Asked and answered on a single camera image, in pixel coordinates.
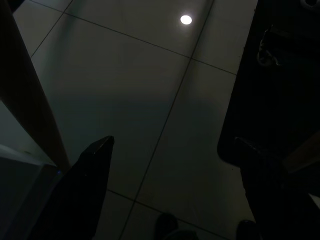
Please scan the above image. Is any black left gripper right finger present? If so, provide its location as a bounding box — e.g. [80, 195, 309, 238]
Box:
[234, 136, 320, 240]

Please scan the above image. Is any black robot foot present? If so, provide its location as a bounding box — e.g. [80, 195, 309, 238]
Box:
[236, 219, 258, 240]
[156, 212, 180, 240]

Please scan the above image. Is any grey boxy object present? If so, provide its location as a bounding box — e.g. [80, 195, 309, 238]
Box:
[0, 143, 61, 240]

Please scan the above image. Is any light wooden table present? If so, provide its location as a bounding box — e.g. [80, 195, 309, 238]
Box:
[0, 0, 320, 175]

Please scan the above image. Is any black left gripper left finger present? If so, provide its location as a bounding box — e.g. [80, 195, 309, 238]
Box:
[28, 135, 116, 240]

